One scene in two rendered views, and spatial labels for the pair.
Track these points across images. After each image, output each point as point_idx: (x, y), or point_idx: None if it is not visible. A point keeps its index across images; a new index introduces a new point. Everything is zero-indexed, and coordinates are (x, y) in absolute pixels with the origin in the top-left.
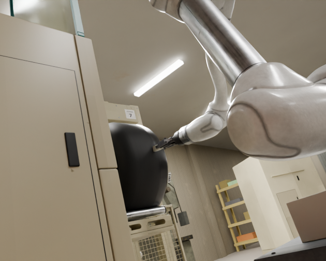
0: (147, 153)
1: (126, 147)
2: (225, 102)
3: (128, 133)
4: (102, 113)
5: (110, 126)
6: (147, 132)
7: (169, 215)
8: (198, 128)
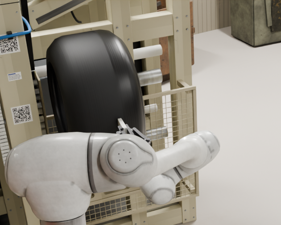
0: (107, 129)
1: (76, 123)
2: (193, 160)
3: (83, 99)
4: None
5: (65, 70)
6: (119, 86)
7: None
8: (140, 188)
